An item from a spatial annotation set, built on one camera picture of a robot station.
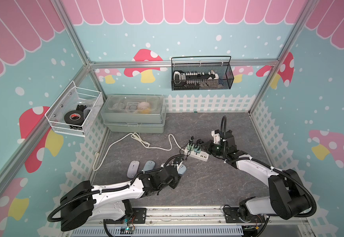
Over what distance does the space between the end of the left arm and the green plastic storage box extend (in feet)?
1.32

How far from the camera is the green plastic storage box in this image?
97 cm

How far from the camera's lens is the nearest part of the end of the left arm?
583 mm
